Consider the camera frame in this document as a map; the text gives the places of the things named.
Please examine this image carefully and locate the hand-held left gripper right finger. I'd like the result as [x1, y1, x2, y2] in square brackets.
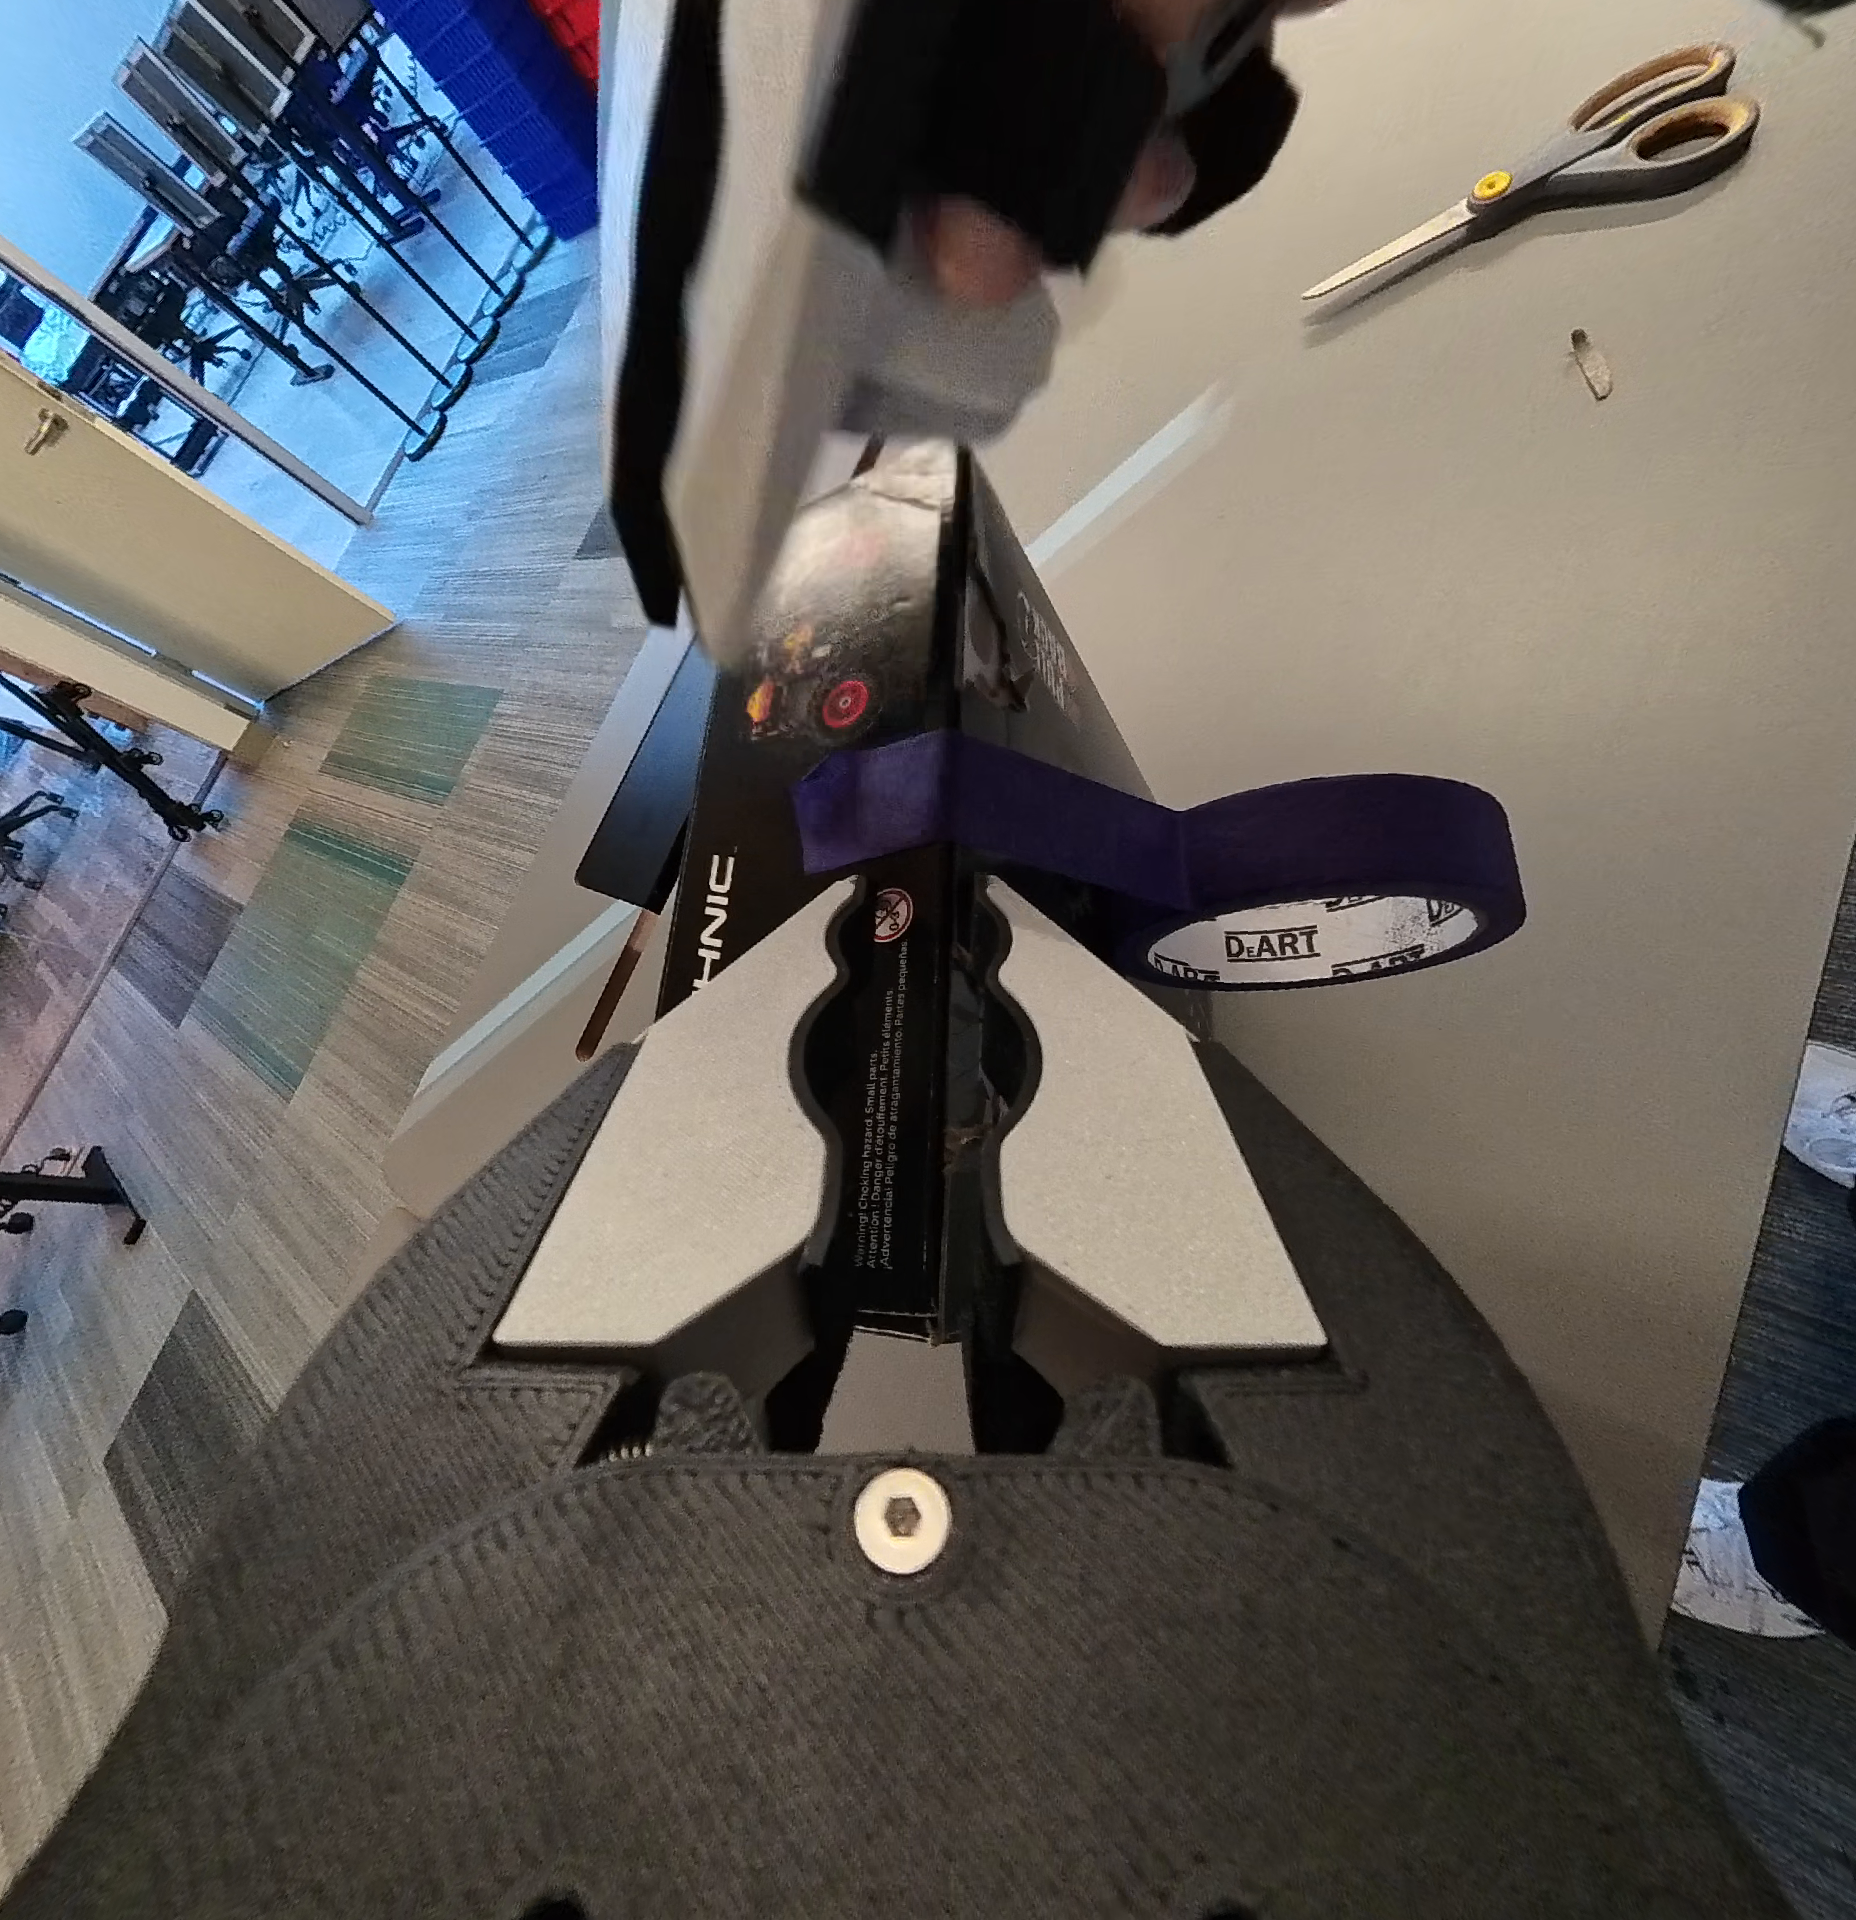
[984, 884, 1331, 1418]

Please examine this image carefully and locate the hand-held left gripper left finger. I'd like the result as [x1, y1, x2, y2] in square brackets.
[493, 884, 862, 1418]

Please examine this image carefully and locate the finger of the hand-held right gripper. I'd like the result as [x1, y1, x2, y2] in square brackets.
[601, 0, 886, 663]

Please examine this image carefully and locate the black tractor-print toy box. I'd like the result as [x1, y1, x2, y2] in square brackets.
[656, 435, 1215, 1344]

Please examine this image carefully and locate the purple tape roll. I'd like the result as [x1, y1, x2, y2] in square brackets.
[791, 737, 1529, 994]

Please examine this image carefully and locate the grey scissors yellow pivot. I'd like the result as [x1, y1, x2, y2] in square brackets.
[1301, 43, 1761, 304]

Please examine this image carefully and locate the person's right hand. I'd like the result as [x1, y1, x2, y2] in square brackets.
[925, 199, 1045, 308]

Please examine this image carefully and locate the row of black pole stands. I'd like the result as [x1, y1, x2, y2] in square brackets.
[240, 43, 558, 471]

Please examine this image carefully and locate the black office chair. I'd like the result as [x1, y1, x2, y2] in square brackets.
[97, 226, 337, 393]

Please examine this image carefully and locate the white door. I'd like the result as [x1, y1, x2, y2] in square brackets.
[0, 329, 399, 753]

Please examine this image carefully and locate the person's white shoe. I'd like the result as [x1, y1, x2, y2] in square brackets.
[1786, 1042, 1856, 1189]
[1671, 1479, 1828, 1637]

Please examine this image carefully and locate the person's dark trouser leg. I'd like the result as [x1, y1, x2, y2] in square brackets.
[1735, 1416, 1856, 1656]

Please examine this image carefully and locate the black desk cable cover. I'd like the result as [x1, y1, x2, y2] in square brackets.
[575, 661, 719, 912]

